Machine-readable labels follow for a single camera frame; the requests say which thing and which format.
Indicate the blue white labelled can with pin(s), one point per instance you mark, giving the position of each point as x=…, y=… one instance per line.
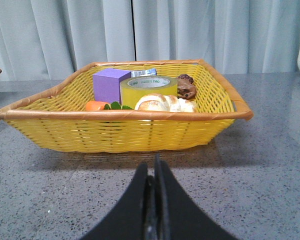
x=142, y=73

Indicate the brown toy lion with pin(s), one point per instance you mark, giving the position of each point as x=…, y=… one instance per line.
x=185, y=87

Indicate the grey curtain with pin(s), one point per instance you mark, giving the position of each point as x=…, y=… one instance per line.
x=50, y=39

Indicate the yellow woven basket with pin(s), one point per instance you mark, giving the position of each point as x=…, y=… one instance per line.
x=56, y=118

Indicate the toy carrot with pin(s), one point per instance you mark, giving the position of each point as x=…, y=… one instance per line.
x=101, y=105

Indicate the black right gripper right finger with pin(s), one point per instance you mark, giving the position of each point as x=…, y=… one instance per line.
x=179, y=218

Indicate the purple foam cube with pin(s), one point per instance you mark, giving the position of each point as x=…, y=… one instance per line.
x=106, y=84

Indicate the toy bread loaf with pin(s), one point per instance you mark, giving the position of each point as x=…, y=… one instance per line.
x=164, y=103

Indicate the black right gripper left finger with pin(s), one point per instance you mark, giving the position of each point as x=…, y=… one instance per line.
x=125, y=220

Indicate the yellow packing tape roll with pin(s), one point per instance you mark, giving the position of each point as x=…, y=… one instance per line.
x=132, y=89

